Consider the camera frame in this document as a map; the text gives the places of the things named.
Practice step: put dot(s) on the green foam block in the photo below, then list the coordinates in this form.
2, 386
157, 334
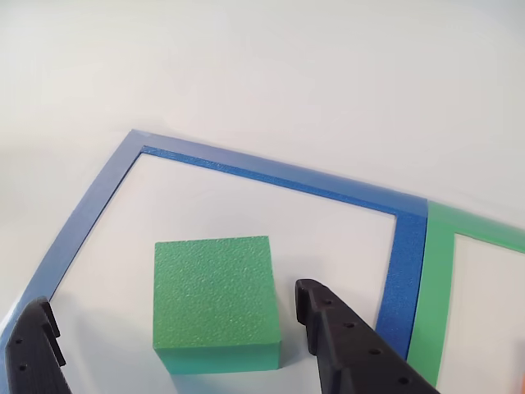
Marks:
213, 295

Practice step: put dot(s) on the blue square frame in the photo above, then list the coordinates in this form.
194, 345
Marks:
406, 267

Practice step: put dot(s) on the green square frame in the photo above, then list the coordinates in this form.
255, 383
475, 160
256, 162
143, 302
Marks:
430, 287

